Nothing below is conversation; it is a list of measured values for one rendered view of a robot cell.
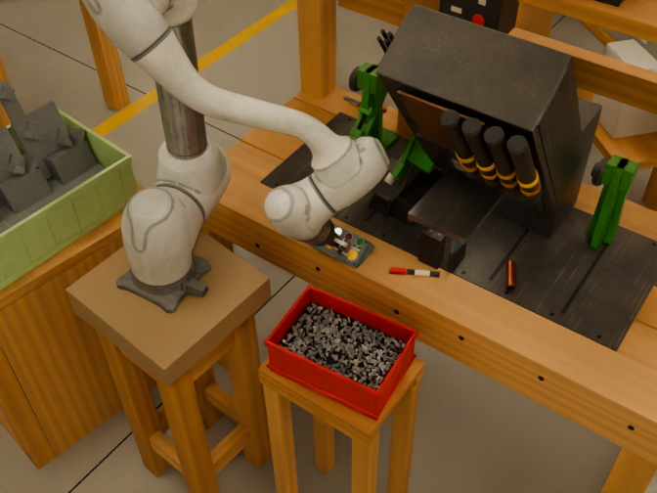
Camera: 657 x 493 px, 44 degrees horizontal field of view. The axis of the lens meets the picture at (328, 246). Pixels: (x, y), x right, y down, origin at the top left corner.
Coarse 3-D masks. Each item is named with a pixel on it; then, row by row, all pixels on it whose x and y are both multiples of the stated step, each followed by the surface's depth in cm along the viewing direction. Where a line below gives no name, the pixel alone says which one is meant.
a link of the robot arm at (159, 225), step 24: (144, 192) 190; (168, 192) 191; (144, 216) 186; (168, 216) 187; (192, 216) 196; (144, 240) 188; (168, 240) 189; (192, 240) 198; (144, 264) 193; (168, 264) 194
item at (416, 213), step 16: (448, 176) 205; (432, 192) 201; (448, 192) 201; (464, 192) 201; (480, 192) 201; (496, 192) 201; (416, 208) 197; (432, 208) 197; (448, 208) 197; (464, 208) 197; (480, 208) 196; (432, 224) 193; (448, 224) 193; (464, 224) 193; (480, 224) 194; (464, 240) 190
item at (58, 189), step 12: (24, 156) 258; (96, 168) 253; (48, 180) 250; (72, 180) 249; (84, 180) 249; (60, 192) 246; (36, 204) 242; (12, 216) 238; (24, 216) 238; (0, 228) 235
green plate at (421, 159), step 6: (414, 138) 204; (408, 144) 207; (414, 144) 207; (408, 150) 208; (414, 150) 209; (420, 150) 207; (408, 156) 210; (414, 156) 210; (420, 156) 208; (426, 156) 207; (402, 162) 212; (408, 162) 215; (414, 162) 211; (420, 162) 210; (426, 162) 209; (432, 162) 207; (426, 168) 210; (432, 168) 210
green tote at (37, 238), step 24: (72, 120) 252; (96, 144) 250; (120, 168) 239; (72, 192) 229; (96, 192) 236; (120, 192) 244; (48, 216) 226; (72, 216) 234; (96, 216) 241; (0, 240) 217; (24, 240) 223; (48, 240) 231; (72, 240) 238; (0, 264) 221; (24, 264) 228; (0, 288) 225
